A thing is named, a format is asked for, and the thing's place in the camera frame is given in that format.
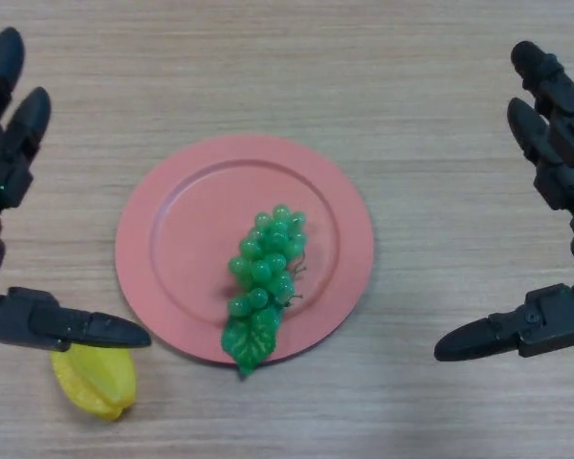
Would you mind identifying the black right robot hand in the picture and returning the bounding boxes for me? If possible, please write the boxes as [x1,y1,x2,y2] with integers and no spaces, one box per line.
[433,40,574,362]

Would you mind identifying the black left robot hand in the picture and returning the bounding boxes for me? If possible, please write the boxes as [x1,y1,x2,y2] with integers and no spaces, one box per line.
[0,27,153,354]

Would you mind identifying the green grapes bunch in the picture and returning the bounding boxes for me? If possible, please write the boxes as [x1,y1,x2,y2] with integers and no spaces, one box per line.
[220,203,309,379]

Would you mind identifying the pink round plate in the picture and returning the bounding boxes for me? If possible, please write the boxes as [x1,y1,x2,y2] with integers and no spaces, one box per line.
[115,134,375,367]

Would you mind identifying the yellow starfruit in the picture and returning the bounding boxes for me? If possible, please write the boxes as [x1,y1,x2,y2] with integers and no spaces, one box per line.
[50,342,139,423]

